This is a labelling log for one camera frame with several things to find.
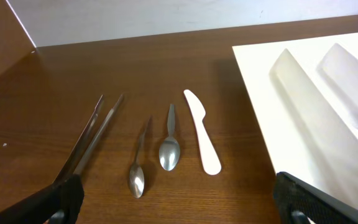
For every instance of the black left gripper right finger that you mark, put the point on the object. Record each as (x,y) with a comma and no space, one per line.
(299,202)

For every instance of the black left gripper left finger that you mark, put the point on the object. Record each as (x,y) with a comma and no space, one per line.
(60,202)

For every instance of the steel kitchen tongs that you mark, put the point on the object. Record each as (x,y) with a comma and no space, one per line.
(85,145)

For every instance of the small steel teaspoon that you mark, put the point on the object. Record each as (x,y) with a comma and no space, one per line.
(136,179)

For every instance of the white plastic knife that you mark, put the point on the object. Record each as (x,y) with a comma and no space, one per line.
(209,158)

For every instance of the white plastic cutlery tray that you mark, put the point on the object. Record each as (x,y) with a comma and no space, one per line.
(305,96)

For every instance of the steel teaspoon wide handle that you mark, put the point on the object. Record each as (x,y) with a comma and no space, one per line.
(169,151)

